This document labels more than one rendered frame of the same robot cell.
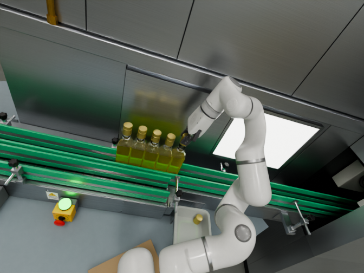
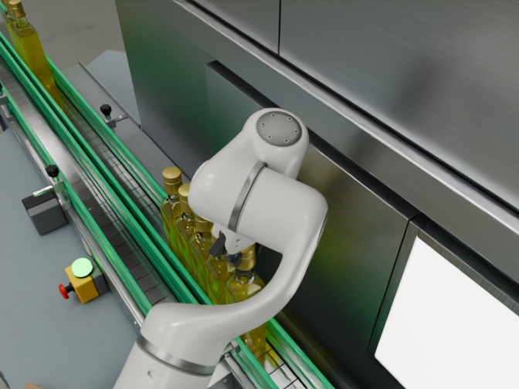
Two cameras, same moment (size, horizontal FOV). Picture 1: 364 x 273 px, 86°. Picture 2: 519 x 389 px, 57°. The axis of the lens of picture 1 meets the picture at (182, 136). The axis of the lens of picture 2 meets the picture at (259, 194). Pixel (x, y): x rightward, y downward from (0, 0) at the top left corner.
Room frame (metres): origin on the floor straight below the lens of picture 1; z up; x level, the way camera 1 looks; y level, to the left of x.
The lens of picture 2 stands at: (0.44, -0.46, 1.76)
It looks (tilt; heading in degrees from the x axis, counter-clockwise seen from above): 45 degrees down; 68
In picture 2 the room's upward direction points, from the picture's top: straight up
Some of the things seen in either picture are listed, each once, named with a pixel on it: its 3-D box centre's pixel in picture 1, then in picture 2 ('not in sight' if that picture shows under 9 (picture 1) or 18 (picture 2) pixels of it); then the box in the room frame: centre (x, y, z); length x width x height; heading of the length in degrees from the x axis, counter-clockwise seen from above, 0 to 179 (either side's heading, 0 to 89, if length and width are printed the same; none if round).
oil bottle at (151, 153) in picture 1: (149, 160); (211, 270); (0.57, 0.10, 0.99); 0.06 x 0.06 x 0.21; 13
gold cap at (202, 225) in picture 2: (156, 136); (205, 217); (0.57, 0.10, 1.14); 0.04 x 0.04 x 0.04
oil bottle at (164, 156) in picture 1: (161, 162); (226, 290); (0.58, 0.04, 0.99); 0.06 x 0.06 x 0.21; 14
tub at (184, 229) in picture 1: (190, 235); not in sight; (0.41, -0.21, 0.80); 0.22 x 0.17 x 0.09; 14
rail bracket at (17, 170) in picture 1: (13, 177); (49, 192); (0.29, 0.50, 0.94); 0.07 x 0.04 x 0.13; 14
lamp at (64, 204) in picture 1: (64, 203); (81, 267); (0.31, 0.33, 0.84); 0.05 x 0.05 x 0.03
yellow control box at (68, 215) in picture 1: (65, 210); (86, 280); (0.31, 0.33, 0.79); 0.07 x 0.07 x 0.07; 14
